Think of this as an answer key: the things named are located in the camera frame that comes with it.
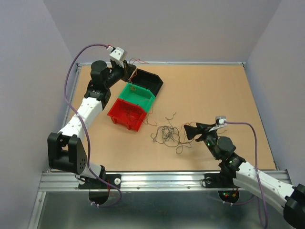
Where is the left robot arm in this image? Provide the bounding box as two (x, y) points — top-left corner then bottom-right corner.
(47, 61), (136, 188)

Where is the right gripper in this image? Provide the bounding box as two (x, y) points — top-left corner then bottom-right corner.
(183, 122), (219, 160)

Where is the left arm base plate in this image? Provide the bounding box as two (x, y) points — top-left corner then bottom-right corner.
(75, 174), (122, 190)

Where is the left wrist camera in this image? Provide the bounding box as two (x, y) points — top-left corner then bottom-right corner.
(110, 47), (127, 62)

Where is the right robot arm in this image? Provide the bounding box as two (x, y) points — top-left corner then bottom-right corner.
(183, 118), (305, 229)

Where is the green plastic bin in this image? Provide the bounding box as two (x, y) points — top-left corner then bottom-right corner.
(119, 83), (156, 113)

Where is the black plastic bin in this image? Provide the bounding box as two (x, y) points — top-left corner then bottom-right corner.
(129, 69), (163, 97)

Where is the thin cable bundle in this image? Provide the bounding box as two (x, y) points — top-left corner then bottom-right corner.
(142, 107), (201, 155)

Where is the aluminium rail frame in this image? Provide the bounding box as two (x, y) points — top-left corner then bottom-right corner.
(38, 62), (294, 191)

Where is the red plastic bin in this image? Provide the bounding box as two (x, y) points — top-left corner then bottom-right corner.
(107, 98), (147, 131)

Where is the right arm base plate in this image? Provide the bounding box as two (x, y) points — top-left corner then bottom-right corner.
(201, 173), (237, 188)

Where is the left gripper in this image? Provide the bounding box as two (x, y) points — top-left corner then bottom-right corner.
(104, 59), (135, 89)

